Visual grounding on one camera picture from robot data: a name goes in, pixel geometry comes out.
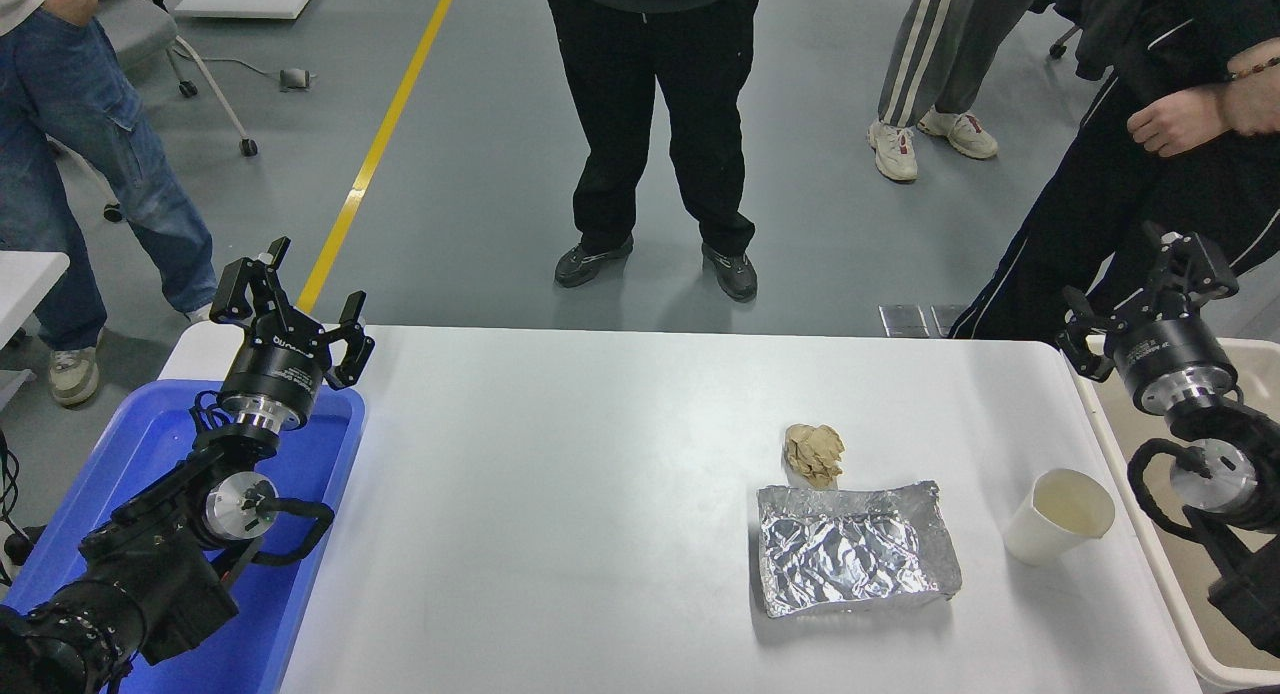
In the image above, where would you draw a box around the white side table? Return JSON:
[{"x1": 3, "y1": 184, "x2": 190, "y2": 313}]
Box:
[{"x1": 0, "y1": 251, "x2": 71, "y2": 407}]

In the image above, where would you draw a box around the person in black tracksuit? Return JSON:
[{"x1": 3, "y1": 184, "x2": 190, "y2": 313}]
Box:
[{"x1": 947, "y1": 0, "x2": 1280, "y2": 343}]

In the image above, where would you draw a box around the person's clenched hand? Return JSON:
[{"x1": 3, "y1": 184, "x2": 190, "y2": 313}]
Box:
[{"x1": 1127, "y1": 86, "x2": 1231, "y2": 158}]

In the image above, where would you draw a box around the large pale beige bin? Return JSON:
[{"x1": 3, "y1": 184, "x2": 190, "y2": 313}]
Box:
[{"x1": 1060, "y1": 334, "x2": 1280, "y2": 693}]

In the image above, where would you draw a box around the white paper cup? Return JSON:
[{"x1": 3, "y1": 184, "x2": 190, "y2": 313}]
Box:
[{"x1": 1003, "y1": 468, "x2": 1116, "y2": 566}]

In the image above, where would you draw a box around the silver foil tray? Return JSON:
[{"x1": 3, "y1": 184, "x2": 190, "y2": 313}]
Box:
[{"x1": 756, "y1": 480, "x2": 963, "y2": 619}]

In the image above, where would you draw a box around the crumpled tan paper ball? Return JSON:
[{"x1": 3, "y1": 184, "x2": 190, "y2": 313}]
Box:
[{"x1": 783, "y1": 423, "x2": 846, "y2": 490}]

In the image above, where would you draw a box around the person in blue jeans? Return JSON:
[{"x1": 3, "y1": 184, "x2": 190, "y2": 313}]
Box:
[{"x1": 0, "y1": 0, "x2": 219, "y2": 408}]

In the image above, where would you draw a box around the person's hand with bracelet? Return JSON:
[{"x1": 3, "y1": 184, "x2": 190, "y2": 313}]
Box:
[{"x1": 1220, "y1": 64, "x2": 1280, "y2": 138}]

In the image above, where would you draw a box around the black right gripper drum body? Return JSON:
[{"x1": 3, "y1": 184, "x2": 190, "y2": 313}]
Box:
[{"x1": 1112, "y1": 313, "x2": 1239, "y2": 411}]

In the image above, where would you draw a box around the person in grey striped trousers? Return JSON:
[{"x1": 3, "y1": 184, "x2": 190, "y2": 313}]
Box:
[{"x1": 868, "y1": 0, "x2": 1061, "y2": 183}]

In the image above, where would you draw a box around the blue plastic tray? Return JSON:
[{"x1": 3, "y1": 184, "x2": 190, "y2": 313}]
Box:
[{"x1": 0, "y1": 378, "x2": 367, "y2": 694}]

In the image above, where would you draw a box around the thin white floor cable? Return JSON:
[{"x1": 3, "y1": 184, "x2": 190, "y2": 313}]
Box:
[{"x1": 198, "y1": 56, "x2": 284, "y2": 81}]

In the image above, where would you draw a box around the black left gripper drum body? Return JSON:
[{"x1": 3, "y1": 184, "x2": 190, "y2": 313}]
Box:
[{"x1": 218, "y1": 324, "x2": 332, "y2": 420}]

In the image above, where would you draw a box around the grey wheeled office chair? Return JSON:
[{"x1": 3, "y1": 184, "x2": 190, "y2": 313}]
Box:
[{"x1": 50, "y1": 0, "x2": 259, "y2": 223}]

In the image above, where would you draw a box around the person in plain black trousers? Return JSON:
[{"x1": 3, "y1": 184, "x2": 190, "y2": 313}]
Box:
[{"x1": 535, "y1": 0, "x2": 781, "y2": 303}]

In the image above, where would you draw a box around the black loose cable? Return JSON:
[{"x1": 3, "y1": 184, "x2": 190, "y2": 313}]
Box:
[{"x1": 0, "y1": 429, "x2": 43, "y2": 587}]

